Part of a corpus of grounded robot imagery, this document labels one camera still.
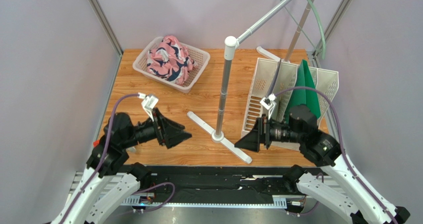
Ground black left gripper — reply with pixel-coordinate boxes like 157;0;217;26
122;107;193;148

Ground pink patterned shorts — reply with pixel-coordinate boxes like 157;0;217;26
146;35;198;85

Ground pale green clothes hanger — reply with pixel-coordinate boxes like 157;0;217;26
283;0;326;62

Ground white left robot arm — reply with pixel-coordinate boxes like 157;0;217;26
52;108;192;224

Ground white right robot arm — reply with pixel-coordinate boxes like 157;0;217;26
235;104;411;224

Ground yellow-lined patterned mug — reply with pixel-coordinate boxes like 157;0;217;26
126;147;137;153

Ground grey document folder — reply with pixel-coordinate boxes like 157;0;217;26
265;59;282;97

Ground white file organizer rack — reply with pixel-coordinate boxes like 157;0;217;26
241;58;339;137

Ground green document folder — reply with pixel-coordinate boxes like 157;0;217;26
284;60;321;122

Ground red cube block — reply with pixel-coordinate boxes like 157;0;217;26
93;140;100;148

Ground white perforated basket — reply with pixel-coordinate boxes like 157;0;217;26
133;35;211;93

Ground grey clothes rack stand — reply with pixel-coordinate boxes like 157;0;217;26
187;0;323;165

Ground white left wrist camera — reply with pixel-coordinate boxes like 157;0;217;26
138;92;159;120

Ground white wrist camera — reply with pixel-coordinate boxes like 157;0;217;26
260;93;276;118
138;92;159;120

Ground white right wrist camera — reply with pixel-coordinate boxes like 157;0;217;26
260;93;276;118

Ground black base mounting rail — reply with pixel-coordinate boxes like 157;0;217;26
141;166;303;204

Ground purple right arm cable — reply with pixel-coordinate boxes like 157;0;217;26
271;86;401;224

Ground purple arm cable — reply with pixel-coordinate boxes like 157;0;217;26
271;86;401;224
58;93;176;224

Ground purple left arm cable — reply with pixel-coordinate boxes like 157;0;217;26
58;93;176;224

